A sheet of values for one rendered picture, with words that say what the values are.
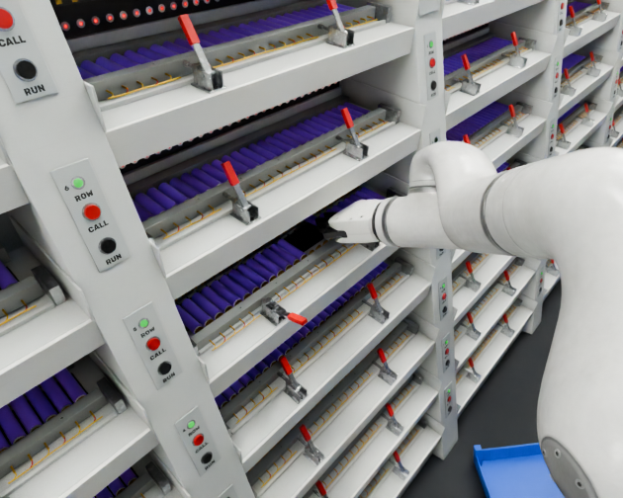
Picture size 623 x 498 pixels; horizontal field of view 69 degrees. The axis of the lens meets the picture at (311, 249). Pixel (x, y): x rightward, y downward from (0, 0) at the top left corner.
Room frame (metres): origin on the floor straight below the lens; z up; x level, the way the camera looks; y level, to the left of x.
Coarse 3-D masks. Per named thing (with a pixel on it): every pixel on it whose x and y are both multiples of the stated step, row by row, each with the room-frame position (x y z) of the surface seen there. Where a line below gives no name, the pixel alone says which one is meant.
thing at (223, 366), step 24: (384, 192) 0.98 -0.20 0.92; (336, 264) 0.75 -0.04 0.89; (360, 264) 0.74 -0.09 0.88; (312, 288) 0.69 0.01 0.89; (336, 288) 0.70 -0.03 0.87; (312, 312) 0.66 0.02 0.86; (240, 336) 0.59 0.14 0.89; (264, 336) 0.59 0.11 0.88; (288, 336) 0.62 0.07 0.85; (216, 360) 0.55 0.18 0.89; (240, 360) 0.55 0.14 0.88; (216, 384) 0.52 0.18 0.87
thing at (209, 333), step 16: (320, 256) 0.74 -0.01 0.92; (288, 272) 0.70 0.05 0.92; (304, 272) 0.71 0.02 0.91; (272, 288) 0.66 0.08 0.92; (240, 304) 0.63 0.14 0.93; (256, 304) 0.64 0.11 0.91; (224, 320) 0.60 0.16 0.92; (240, 320) 0.61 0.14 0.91; (192, 336) 0.57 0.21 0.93; (208, 336) 0.57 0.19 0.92; (224, 336) 0.58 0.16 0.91
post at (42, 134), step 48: (48, 0) 0.50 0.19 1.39; (48, 48) 0.49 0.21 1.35; (0, 96) 0.46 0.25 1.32; (48, 96) 0.48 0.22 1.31; (48, 144) 0.47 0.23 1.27; (96, 144) 0.50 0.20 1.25; (48, 192) 0.46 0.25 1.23; (48, 240) 0.46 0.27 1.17; (144, 240) 0.50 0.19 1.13; (96, 288) 0.45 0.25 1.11; (144, 288) 0.49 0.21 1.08; (144, 384) 0.45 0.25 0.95; (192, 384) 0.49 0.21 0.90; (192, 480) 0.45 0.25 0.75; (240, 480) 0.50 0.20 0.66
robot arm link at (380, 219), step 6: (390, 198) 0.69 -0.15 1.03; (396, 198) 0.68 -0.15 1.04; (384, 204) 0.68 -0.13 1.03; (390, 204) 0.66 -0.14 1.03; (378, 210) 0.67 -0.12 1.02; (384, 210) 0.66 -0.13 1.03; (378, 216) 0.66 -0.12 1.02; (384, 216) 0.65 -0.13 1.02; (378, 222) 0.66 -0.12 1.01; (384, 222) 0.65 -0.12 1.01; (378, 228) 0.66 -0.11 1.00; (384, 228) 0.65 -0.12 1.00; (378, 234) 0.66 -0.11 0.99; (384, 234) 0.65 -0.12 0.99; (384, 240) 0.65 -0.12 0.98; (390, 240) 0.64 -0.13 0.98; (396, 246) 0.65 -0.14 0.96
